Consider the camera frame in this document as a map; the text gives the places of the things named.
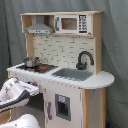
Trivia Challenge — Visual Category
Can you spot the small steel pot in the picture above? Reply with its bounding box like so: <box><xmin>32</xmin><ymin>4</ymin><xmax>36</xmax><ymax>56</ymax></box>
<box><xmin>24</xmin><ymin>57</ymin><xmax>40</xmax><ymax>67</ymax></box>

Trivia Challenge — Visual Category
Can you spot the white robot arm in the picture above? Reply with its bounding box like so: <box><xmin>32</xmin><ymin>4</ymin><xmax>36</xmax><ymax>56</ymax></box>
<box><xmin>0</xmin><ymin>77</ymin><xmax>40</xmax><ymax>128</ymax></box>

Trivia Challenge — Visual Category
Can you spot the wooden toy kitchen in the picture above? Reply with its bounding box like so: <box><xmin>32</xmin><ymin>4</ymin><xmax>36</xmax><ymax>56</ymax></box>
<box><xmin>8</xmin><ymin>11</ymin><xmax>114</xmax><ymax>128</ymax></box>

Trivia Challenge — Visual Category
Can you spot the black toy faucet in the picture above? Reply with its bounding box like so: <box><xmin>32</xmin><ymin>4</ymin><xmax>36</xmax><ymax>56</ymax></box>
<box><xmin>76</xmin><ymin>51</ymin><xmax>94</xmax><ymax>70</ymax></box>

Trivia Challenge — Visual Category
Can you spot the grey toy sink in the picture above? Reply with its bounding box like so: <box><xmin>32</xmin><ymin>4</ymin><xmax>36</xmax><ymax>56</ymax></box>
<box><xmin>53</xmin><ymin>68</ymin><xmax>93</xmax><ymax>81</ymax></box>

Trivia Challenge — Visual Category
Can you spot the black stovetop with red burners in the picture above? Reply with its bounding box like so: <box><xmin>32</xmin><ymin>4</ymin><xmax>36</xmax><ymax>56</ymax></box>
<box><xmin>19</xmin><ymin>63</ymin><xmax>56</xmax><ymax>73</ymax></box>

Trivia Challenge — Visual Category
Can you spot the toy microwave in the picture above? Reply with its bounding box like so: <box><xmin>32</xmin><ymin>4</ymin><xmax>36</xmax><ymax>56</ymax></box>
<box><xmin>55</xmin><ymin>15</ymin><xmax>92</xmax><ymax>34</ymax></box>

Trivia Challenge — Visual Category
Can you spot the white cabinet door with dispenser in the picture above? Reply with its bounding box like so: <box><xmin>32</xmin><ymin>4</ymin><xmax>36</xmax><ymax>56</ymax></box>
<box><xmin>45</xmin><ymin>82</ymin><xmax>81</xmax><ymax>128</ymax></box>

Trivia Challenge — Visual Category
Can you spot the grey range hood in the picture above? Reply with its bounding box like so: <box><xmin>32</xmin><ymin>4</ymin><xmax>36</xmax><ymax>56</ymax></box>
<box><xmin>25</xmin><ymin>15</ymin><xmax>53</xmax><ymax>35</ymax></box>

